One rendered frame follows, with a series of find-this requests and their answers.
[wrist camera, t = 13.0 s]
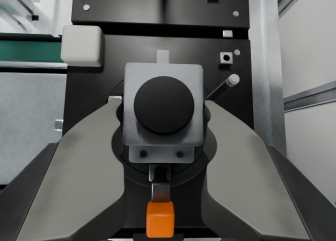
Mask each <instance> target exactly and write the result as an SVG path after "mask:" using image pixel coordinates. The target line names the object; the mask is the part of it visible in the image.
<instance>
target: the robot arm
mask: <svg viewBox="0 0 336 241"><path fill-rule="evenodd" d="M123 102H124V100H123V99H120V98H115V99H113V100H112V101H110V102H108V103H107V104H105V105H104V106H102V107H101V108H99V109H98V110H96V111H94V112H93V113H91V114H90V115H88V116H87V117H85V118H84V119H82V120H81V121H80V122H78V123H77V124H76V125H75V126H74V127H72V128H71V129H70V130H69V131H68V132H67V133H66V134H65V135H64V136H63V137H62V138H61V139H60V140H59V141H58V142H55V143H49V144H48V145H47V146H46V147H45V148H44V149H43V150H42V151H41V152H40V153H39V154H38V155H37V156H36V157H35V158H34V159H33V160H32V161H31V162H30V163H29V164H28V165H27V166H26V167H25V168H24V169H23V170H22V171H21V172H20V173H19V174H18V175H17V176H16V177H15V178H14V179H13V180H12V181H11V182H10V183H9V184H8V185H7V186H6V187H5V188H4V189H3V190H2V191H1V192H0V241H113V240H108V239H109V238H110V237H112V236H113V235H114V234H115V233H116V232H117V231H118V230H120V229H121V228H122V227H123V226H124V225H125V223H126V221H127V219H128V207H127V191H126V182H125V173H124V166H123V164H122V163H121V162H120V161H119V160H118V157H119V155H120V154H121V152H122V151H123V142H122V133H121V129H122V126H123ZM203 130H204V132H205V139H204V145H203V151H204V153H205V154H206V156H207V157H208V159H209V163H208V165H207V168H206V173H205V177H204V182H203V187H202V192H201V218H202V221H203V223H204V224H205V225H206V226H207V227H208V228H209V229H211V230H212V231H213V232H214V233H215V234H216V235H218V236H219V237H220V238H221V240H220V241H336V208H335V207H334V205H333V204H332V203H331V202H330V201H329V200H328V199H327V198H326V197H325V196H324V195H323V194H322V193H321V192H320V191H319V190H318V189H317V188H316V187H315V186H314V185H313V184H312V183H311V182H310V181H309V180H308V179H307V178H306V177H305V176H304V175H303V174H302V173H301V172H300V171H299V170H298V169H297V168H296V167H295V166H294V164H293V163H292V162H291V161H290V160H289V159H288V158H287V157H286V156H285V155H284V154H283V153H282V152H281V151H280V150H279V149H278V148H277V147H276V146H275V145H270V144H266V143H265V142H264V141H263V140H262V139H261V138H260V137H259V136H258V135H257V134H256V133H255V132H254V131H253V130H252V129H251V128H250V127H249V126H248V125H246V124H245V123H244V122H242V121H241V120H240V119H238V118H237V117H235V116H234V115H232V114H231V113H229V112H228V111H226V110H225V109H223V108H222V107H220V106H219V105H217V104H216V103H214V102H213V101H211V100H204V101H203Z"/></svg>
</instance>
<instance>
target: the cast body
mask: <svg viewBox="0 0 336 241"><path fill-rule="evenodd" d="M122 142H123V144H124V145H127V146H129V158H128V159H129V161H130V162H131V163H192V162H193V161H194V147H199V146H201V145H202V144H203V142H204V92H203V68H202V66H201V65H199V64H173V63H170V51H169V50H162V49H158V50H157V51H156V63H141V62H129V63H127V64H126V65H125V68H124V91H123V115H122Z"/></svg>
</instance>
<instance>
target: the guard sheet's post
mask: <svg viewBox="0 0 336 241"><path fill-rule="evenodd" d="M33 7H34V3H33V2H32V1H31V0H0V17H1V18H2V19H3V20H5V21H6V22H7V23H9V24H17V23H18V21H20V22H21V23H22V24H32V17H33V16H32V15H31V14H30V13H29V12H33Z"/></svg>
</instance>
